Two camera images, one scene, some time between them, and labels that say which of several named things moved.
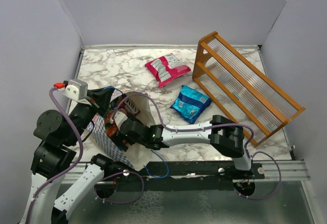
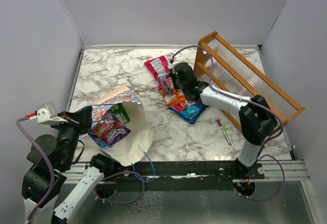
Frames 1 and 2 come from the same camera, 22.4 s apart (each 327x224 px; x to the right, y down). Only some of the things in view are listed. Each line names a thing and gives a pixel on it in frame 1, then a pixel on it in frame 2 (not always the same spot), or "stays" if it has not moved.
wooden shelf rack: (245, 93) stays
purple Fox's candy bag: (123, 103) -> (165, 85)
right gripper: (118, 139) -> (173, 75)
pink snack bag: (165, 68) stays
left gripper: (101, 97) -> (82, 118)
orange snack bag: (111, 129) -> (173, 99)
